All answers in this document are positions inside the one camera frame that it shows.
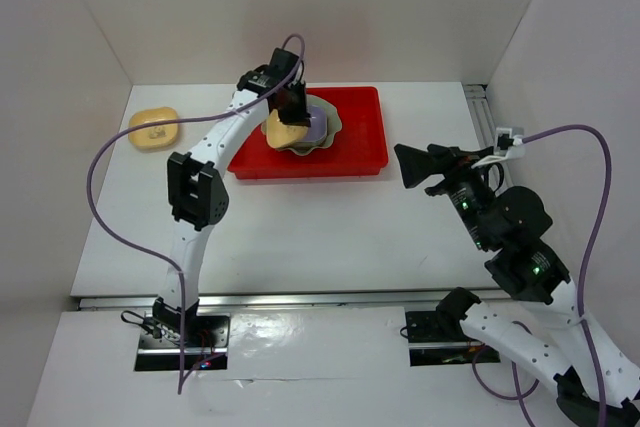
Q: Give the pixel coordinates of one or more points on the green scalloped bowl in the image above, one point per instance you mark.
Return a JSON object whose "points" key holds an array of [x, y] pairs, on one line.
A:
{"points": [[334, 123]]}

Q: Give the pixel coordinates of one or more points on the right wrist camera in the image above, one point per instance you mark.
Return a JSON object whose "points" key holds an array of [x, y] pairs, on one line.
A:
{"points": [[508, 145]]}

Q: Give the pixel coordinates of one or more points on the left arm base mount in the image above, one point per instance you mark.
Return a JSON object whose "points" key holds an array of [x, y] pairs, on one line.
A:
{"points": [[206, 346]]}

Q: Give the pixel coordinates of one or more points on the purple square plate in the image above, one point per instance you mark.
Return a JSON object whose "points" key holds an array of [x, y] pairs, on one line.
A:
{"points": [[318, 129]]}

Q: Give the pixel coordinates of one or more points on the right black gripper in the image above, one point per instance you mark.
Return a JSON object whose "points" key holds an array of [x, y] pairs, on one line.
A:
{"points": [[415, 162]]}

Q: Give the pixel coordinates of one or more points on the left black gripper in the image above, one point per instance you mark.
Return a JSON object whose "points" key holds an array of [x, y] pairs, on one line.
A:
{"points": [[299, 116]]}

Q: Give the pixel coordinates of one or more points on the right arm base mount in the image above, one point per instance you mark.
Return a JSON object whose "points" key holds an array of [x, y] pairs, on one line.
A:
{"points": [[430, 345]]}

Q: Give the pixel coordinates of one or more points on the red plastic bin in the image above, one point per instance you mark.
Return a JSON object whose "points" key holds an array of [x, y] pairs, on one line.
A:
{"points": [[358, 149]]}

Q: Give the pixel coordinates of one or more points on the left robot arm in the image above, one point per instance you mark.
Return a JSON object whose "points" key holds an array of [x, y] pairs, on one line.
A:
{"points": [[196, 191]]}

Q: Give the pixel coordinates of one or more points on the yellow square plate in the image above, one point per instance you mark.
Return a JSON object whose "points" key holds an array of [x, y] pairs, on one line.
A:
{"points": [[280, 135], [155, 134]]}

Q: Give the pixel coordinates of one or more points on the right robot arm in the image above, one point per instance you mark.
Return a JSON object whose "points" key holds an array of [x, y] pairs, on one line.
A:
{"points": [[593, 382]]}

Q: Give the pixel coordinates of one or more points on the aluminium rail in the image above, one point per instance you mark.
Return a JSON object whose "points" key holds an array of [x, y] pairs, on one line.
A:
{"points": [[279, 301]]}

